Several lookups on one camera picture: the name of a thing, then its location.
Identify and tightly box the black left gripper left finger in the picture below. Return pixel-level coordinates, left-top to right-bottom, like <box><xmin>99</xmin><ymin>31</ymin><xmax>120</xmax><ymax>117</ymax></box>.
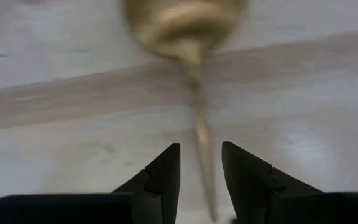
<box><xmin>112</xmin><ymin>142</ymin><xmax>182</xmax><ymax>224</ymax></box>

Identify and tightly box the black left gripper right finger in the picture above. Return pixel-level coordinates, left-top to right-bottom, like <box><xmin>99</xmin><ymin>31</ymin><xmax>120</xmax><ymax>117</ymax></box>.
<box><xmin>221</xmin><ymin>141</ymin><xmax>323</xmax><ymax>224</ymax></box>

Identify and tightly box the gold metal spoon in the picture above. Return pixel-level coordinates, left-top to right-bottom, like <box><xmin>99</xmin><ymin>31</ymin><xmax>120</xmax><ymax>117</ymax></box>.
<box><xmin>119</xmin><ymin>0</ymin><xmax>250</xmax><ymax>223</ymax></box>

